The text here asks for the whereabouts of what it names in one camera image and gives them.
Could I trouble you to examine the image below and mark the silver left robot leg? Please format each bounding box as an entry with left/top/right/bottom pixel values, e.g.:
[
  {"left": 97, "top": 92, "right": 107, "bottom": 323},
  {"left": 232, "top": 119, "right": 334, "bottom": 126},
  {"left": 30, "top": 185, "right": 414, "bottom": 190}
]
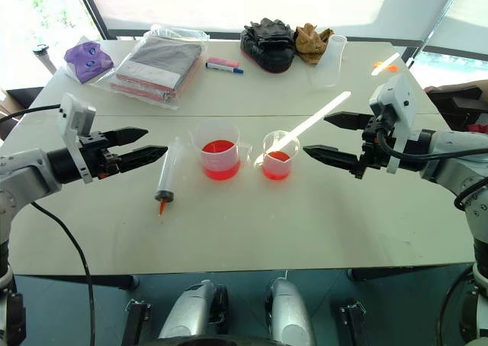
[{"left": 157, "top": 280, "right": 229, "bottom": 341}]

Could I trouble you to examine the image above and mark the blue capped marker pen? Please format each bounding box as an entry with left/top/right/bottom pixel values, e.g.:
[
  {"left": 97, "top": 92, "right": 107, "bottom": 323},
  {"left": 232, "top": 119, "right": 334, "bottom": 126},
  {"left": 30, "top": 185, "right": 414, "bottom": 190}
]
[{"left": 205, "top": 62, "right": 245, "bottom": 75}]

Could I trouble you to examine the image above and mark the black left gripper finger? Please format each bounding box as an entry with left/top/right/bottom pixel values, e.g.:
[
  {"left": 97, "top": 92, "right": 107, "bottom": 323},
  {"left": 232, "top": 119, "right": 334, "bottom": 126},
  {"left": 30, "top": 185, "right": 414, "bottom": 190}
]
[
  {"left": 116, "top": 145, "right": 170, "bottom": 174},
  {"left": 106, "top": 127, "right": 149, "bottom": 148}
]

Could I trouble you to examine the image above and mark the clear syringe with orange tip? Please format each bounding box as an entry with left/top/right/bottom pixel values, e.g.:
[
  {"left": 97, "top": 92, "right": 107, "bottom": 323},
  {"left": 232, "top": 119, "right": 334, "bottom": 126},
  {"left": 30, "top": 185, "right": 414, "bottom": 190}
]
[{"left": 154, "top": 136, "right": 182, "bottom": 218}]

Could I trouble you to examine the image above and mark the small beaker with red liquid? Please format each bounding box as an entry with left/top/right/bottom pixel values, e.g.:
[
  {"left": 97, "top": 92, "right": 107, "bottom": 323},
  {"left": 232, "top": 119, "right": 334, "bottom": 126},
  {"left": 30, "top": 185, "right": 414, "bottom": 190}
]
[{"left": 252, "top": 130, "right": 301, "bottom": 181}]

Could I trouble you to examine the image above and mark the black table leg bracket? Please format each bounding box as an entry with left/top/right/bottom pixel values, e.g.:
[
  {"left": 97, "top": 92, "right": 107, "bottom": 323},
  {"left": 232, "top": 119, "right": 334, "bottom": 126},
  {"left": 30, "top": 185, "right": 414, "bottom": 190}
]
[
  {"left": 339, "top": 300, "right": 371, "bottom": 346},
  {"left": 120, "top": 299, "right": 153, "bottom": 346}
]

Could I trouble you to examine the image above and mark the black cloth bundle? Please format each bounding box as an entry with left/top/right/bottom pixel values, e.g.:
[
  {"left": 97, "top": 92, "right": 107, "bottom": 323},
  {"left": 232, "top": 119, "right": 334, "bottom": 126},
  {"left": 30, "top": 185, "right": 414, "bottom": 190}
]
[{"left": 239, "top": 17, "right": 297, "bottom": 75}]

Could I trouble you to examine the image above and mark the dark chair seat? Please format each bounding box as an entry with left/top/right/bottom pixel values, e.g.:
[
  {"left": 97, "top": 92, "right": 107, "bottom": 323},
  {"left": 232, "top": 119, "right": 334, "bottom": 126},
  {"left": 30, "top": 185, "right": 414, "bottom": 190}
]
[{"left": 0, "top": 86, "right": 46, "bottom": 140}]

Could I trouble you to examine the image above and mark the grey cylinder with black cap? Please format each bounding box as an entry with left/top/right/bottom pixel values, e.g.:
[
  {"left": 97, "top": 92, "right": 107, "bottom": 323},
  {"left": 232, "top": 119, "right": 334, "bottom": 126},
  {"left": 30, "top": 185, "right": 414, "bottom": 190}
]
[{"left": 31, "top": 43, "right": 57, "bottom": 72}]

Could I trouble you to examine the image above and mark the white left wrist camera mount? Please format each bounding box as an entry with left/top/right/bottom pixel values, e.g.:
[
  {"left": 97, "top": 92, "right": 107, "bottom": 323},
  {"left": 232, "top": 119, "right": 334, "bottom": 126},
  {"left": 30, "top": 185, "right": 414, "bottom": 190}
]
[{"left": 56, "top": 92, "right": 97, "bottom": 184}]

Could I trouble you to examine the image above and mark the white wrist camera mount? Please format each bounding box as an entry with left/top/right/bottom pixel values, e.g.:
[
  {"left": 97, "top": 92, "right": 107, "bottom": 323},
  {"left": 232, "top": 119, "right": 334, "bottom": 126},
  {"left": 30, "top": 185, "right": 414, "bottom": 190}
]
[
  {"left": 56, "top": 92, "right": 97, "bottom": 184},
  {"left": 368, "top": 72, "right": 419, "bottom": 175}
]

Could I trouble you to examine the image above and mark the purple tissue pack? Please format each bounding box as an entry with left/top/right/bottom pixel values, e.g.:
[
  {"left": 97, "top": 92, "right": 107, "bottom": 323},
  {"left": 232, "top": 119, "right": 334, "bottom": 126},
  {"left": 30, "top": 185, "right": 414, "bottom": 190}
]
[{"left": 63, "top": 35, "right": 117, "bottom": 85}]

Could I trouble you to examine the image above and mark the pink eraser block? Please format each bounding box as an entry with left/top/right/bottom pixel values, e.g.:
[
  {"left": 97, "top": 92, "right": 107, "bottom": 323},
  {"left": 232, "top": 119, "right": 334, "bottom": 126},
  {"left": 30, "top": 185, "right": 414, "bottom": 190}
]
[{"left": 207, "top": 56, "right": 240, "bottom": 68}]

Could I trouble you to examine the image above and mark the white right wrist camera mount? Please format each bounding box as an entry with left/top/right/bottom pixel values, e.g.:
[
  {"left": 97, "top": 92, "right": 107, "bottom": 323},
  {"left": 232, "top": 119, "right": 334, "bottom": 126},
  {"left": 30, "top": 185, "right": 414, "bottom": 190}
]
[{"left": 368, "top": 72, "right": 419, "bottom": 175}]

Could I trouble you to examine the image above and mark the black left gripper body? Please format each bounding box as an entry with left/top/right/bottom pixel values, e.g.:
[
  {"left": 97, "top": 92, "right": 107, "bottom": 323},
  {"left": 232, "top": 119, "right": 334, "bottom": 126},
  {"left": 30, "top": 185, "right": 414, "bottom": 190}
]
[{"left": 78, "top": 130, "right": 123, "bottom": 181}]

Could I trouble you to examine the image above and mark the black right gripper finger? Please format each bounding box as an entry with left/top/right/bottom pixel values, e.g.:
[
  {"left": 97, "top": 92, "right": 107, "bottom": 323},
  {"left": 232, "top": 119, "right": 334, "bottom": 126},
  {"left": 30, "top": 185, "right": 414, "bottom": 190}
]
[
  {"left": 302, "top": 144, "right": 361, "bottom": 175},
  {"left": 323, "top": 111, "right": 373, "bottom": 131}
]

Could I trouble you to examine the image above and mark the brown crumpled cloth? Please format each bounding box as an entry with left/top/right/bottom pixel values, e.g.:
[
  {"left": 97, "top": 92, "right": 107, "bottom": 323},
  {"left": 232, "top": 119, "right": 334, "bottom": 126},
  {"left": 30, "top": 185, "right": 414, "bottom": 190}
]
[{"left": 294, "top": 22, "right": 335, "bottom": 64}]

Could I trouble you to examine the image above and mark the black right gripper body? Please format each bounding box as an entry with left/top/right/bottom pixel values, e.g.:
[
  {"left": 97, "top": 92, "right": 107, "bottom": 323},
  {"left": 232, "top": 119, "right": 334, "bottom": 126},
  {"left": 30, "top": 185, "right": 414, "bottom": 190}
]
[{"left": 354, "top": 114, "right": 397, "bottom": 181}]

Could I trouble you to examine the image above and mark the plastic bag with grey folders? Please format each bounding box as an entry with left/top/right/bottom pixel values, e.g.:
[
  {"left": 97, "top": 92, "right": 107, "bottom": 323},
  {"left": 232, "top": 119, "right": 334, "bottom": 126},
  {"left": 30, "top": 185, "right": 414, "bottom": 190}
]
[{"left": 88, "top": 24, "right": 210, "bottom": 111}]

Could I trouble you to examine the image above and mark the silver right robot leg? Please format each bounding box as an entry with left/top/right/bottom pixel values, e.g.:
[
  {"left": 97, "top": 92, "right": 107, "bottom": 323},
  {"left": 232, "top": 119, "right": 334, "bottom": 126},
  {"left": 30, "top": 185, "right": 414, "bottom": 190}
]
[{"left": 265, "top": 277, "right": 317, "bottom": 346}]

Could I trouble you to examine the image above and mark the silver robot leg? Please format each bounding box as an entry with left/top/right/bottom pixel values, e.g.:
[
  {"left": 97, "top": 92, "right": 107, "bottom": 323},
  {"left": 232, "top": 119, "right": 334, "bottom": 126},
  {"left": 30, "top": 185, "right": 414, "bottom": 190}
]
[
  {"left": 157, "top": 280, "right": 229, "bottom": 341},
  {"left": 265, "top": 277, "right": 317, "bottom": 346}
]

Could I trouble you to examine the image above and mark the clear flask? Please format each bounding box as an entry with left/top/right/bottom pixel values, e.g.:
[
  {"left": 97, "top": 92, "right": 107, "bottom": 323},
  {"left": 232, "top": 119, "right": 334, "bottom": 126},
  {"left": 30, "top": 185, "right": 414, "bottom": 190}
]
[{"left": 309, "top": 34, "right": 348, "bottom": 91}]

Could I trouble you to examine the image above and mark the large beaker with red liquid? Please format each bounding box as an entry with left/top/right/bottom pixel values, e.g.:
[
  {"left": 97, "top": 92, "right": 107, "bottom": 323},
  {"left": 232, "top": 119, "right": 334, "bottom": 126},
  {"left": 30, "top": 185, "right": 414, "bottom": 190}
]
[{"left": 189, "top": 118, "right": 253, "bottom": 181}]

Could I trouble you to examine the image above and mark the dark chair with red item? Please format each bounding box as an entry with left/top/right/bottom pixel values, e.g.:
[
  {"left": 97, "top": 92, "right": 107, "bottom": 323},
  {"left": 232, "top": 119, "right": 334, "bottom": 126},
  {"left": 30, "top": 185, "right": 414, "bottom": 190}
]
[{"left": 424, "top": 79, "right": 488, "bottom": 133}]

